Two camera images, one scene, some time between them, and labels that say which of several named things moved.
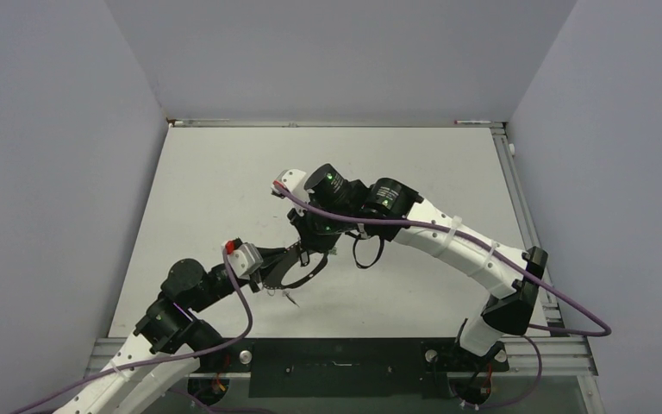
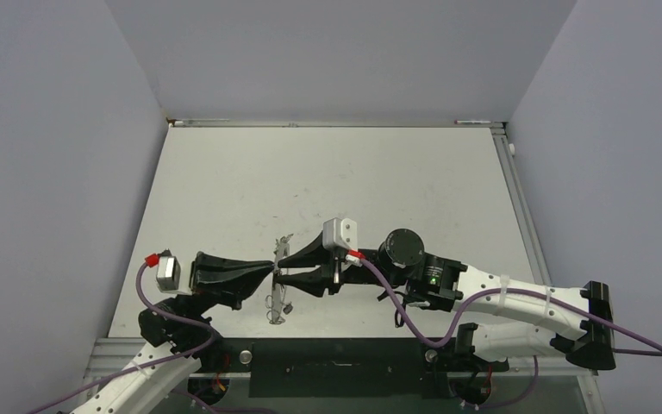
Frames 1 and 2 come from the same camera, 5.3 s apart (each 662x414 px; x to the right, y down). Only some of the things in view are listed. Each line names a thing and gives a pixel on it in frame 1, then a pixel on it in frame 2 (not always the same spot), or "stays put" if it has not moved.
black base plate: (346, 368) stays put
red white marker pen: (470, 122) stays put
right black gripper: (310, 237) to (329, 274)
